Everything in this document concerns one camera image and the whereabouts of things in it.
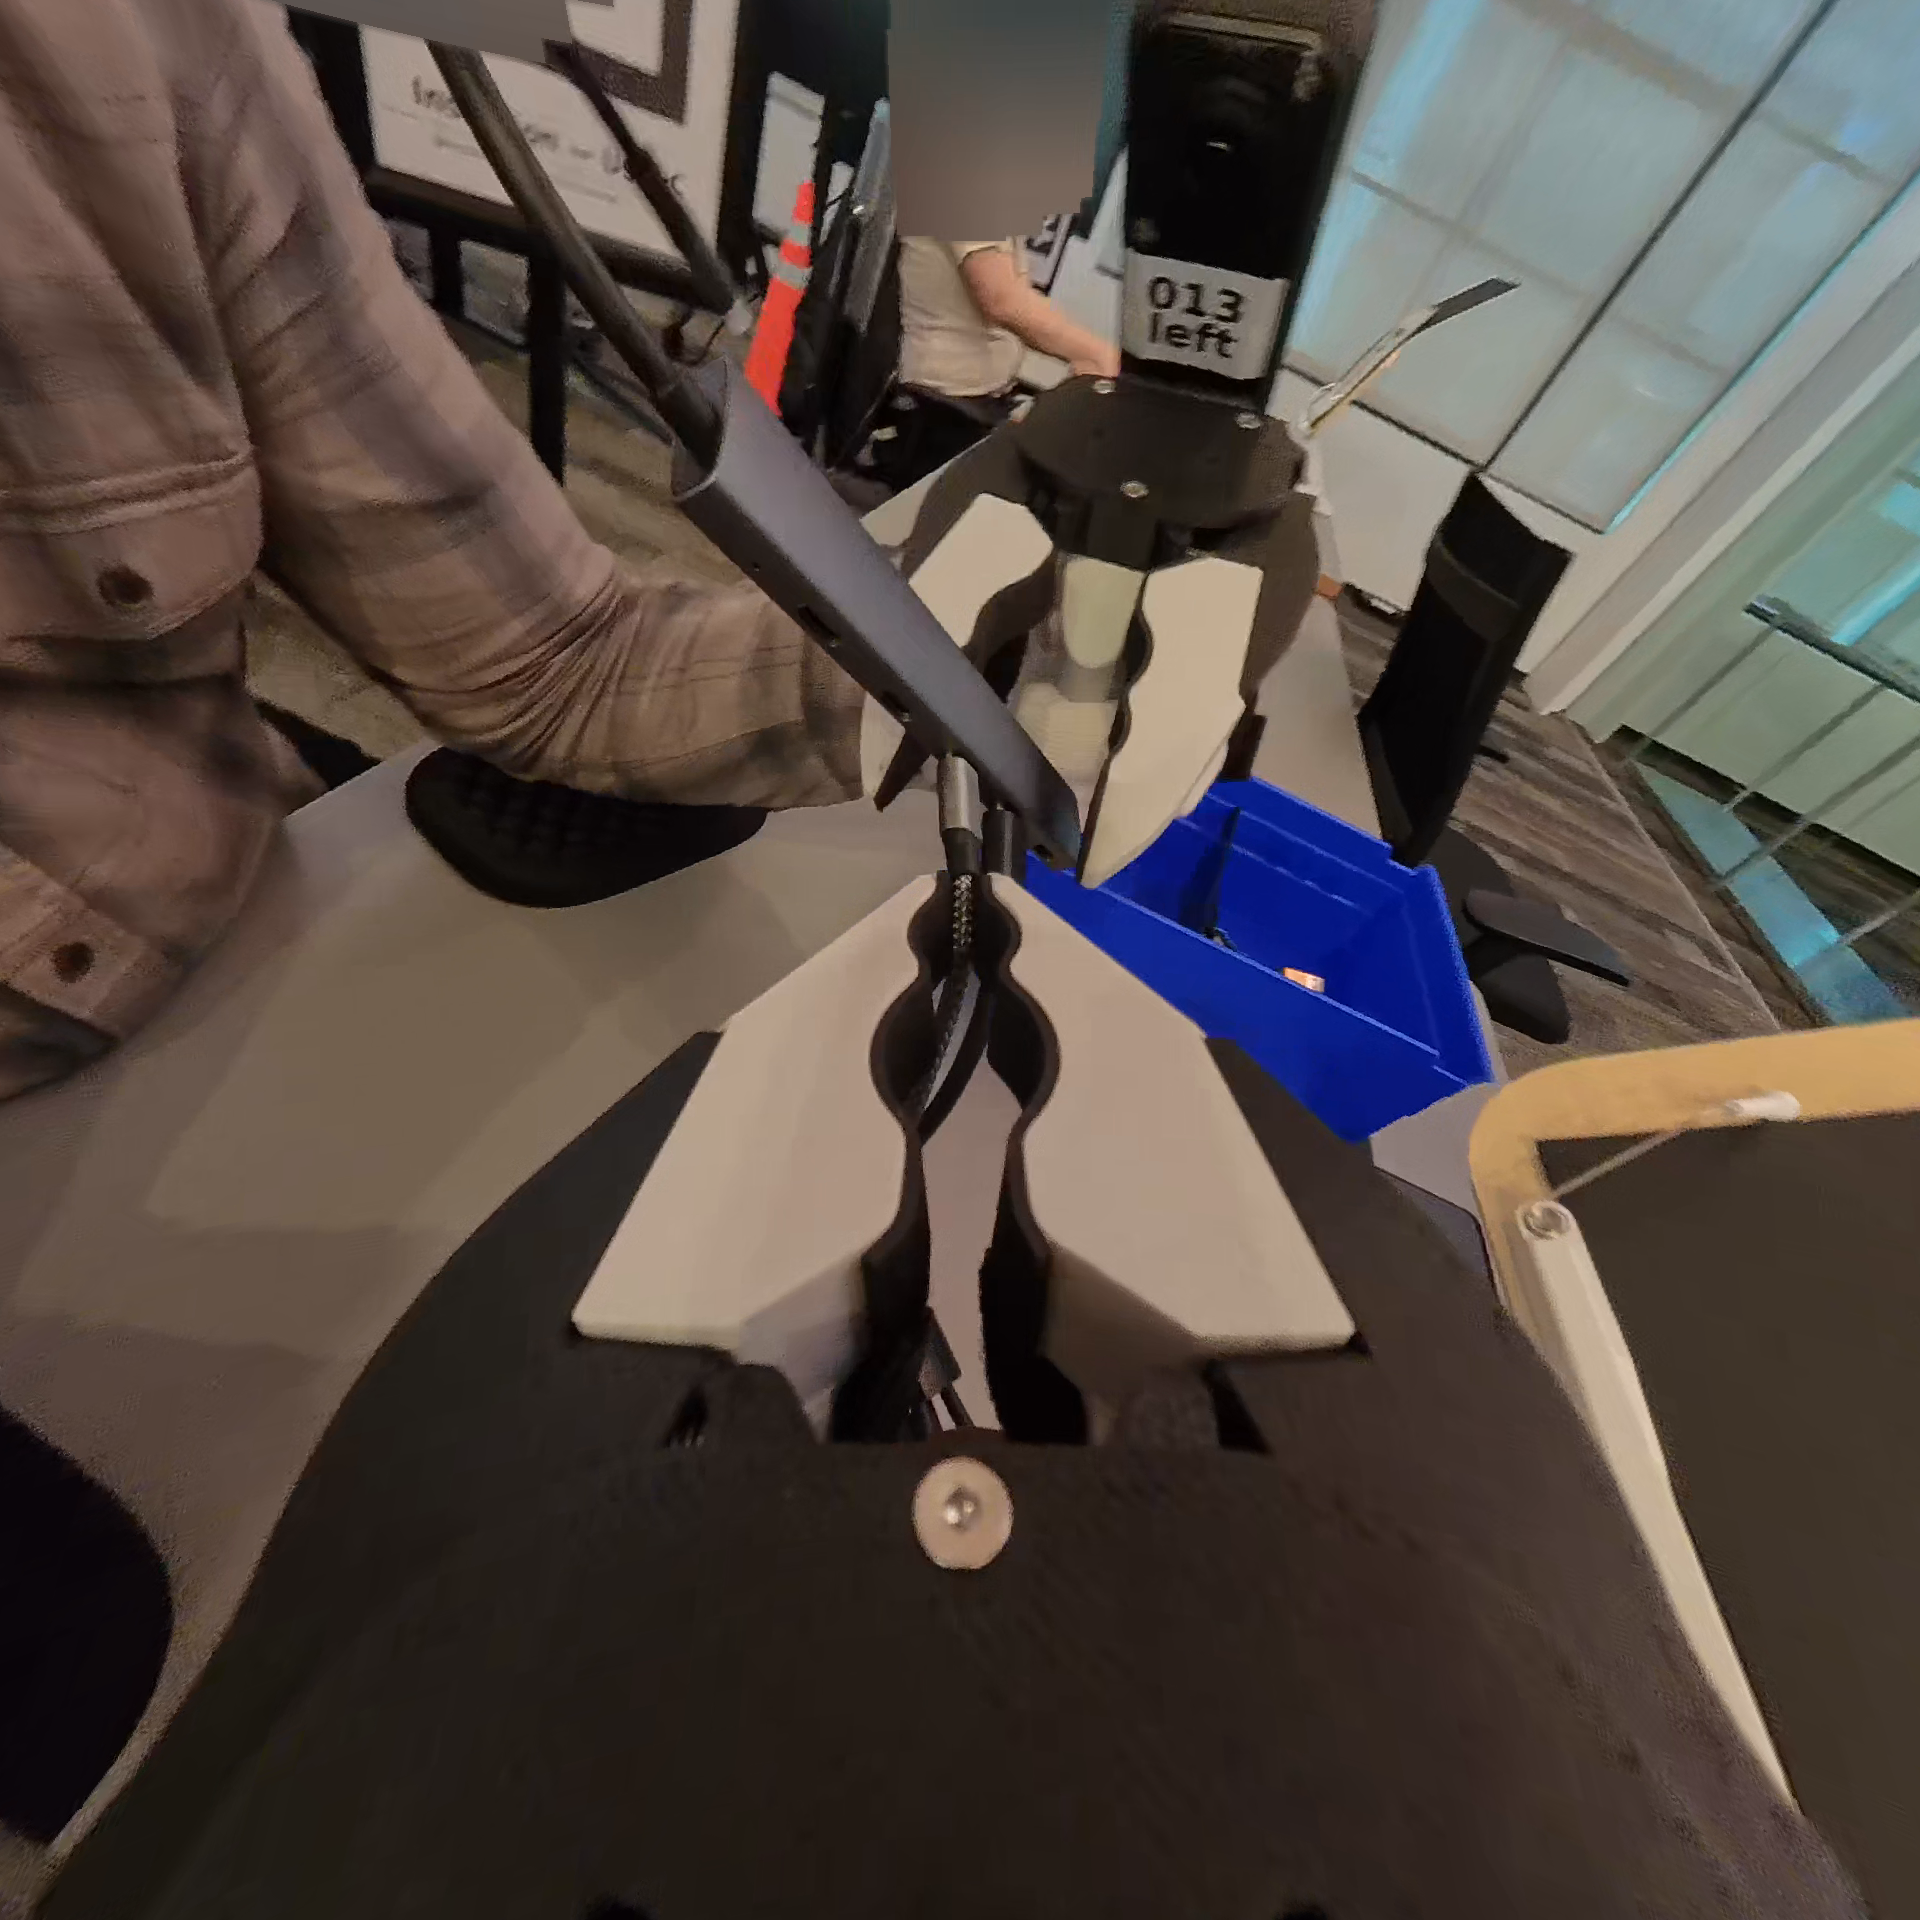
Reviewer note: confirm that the blue plastic bin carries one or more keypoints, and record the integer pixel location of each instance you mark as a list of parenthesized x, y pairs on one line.
[(1324, 1035)]

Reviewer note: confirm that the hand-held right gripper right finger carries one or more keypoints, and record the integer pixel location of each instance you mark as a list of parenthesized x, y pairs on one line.
[(1168, 1200)]

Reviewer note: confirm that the orange traffic cone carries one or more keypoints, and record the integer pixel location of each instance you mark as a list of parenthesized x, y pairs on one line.
[(780, 318)]

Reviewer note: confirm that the grey usb hub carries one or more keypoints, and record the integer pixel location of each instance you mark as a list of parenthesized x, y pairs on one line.
[(843, 582)]

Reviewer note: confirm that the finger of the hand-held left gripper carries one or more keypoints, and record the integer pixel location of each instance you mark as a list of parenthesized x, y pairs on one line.
[(982, 557), (1203, 676)]

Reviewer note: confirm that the black sheet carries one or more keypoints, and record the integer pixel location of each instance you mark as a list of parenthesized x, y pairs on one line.
[(1772, 1420)]

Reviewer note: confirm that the person's left forearm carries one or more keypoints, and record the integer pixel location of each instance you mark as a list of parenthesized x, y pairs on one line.
[(632, 676)]

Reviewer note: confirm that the framed sign board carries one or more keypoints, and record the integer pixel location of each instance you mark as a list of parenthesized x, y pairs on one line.
[(450, 121)]

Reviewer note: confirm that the black textured pad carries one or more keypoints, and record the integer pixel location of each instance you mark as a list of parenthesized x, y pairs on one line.
[(572, 831), (74, 1626)]

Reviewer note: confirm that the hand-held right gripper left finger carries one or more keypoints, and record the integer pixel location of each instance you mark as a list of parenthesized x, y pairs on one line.
[(750, 1200)]

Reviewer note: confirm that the black office chair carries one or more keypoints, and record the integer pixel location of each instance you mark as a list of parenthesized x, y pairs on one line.
[(1454, 676)]

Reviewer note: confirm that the wooden book stand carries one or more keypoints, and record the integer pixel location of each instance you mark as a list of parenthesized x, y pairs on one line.
[(1515, 1141), (1397, 339)]

